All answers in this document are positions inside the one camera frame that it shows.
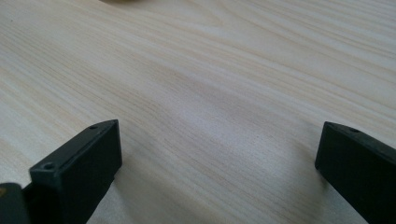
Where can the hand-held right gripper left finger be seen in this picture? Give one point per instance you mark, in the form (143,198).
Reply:
(77,174)

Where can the tan round object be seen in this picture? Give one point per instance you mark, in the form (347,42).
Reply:
(118,1)

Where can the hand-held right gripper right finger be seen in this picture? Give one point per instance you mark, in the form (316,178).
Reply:
(358,168)

